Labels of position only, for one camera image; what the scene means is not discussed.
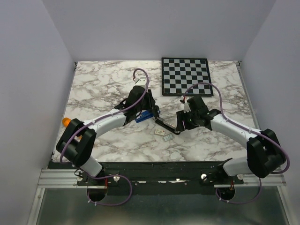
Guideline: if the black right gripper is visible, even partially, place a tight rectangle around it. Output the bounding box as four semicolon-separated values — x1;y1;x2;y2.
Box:
175;109;199;132

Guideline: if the blue and black stapler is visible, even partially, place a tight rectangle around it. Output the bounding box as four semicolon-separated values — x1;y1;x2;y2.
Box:
135;111;154;123

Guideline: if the staple tray with staples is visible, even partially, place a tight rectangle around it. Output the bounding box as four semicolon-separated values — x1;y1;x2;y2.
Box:
163;134;174;142

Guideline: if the white staple box sleeve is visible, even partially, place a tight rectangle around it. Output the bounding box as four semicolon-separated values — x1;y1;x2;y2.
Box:
154;129;165;136

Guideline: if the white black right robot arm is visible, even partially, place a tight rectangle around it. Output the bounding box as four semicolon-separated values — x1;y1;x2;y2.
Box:
176;96;286;184

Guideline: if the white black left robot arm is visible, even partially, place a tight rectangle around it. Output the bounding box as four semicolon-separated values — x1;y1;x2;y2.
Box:
56;85;158;185

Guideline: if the black and grey chessboard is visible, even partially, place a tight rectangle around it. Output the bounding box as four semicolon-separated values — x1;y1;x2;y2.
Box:
161;57;213;97

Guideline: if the orange toy microphone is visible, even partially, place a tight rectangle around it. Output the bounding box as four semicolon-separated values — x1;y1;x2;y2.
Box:
62;118;83;137

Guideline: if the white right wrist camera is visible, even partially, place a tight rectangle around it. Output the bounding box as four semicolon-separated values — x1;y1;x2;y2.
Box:
180;96;191;113

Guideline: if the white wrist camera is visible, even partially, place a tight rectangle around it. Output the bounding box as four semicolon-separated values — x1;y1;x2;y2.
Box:
180;96;191;113
134;77;147;89

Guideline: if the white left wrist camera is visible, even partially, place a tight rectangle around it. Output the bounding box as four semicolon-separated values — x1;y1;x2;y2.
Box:
134;77;147;89

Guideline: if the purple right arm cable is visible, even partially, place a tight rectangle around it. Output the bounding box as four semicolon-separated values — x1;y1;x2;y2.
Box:
184;82;291;204

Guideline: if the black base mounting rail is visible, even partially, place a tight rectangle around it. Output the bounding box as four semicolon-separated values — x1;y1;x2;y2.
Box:
46;160;246;196

